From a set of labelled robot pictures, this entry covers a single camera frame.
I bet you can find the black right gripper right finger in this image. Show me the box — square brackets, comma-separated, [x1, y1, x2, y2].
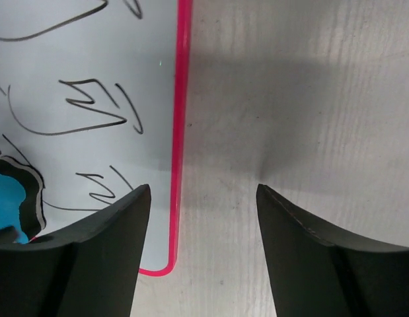
[256, 184, 409, 316]

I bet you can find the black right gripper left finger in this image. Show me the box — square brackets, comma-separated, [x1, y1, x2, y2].
[0, 184, 151, 316]

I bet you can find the blue bone-shaped eraser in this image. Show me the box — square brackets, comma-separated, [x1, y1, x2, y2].
[0, 156, 46, 244]

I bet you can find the pink-framed whiteboard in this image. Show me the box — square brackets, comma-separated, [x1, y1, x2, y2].
[0, 1, 192, 277]

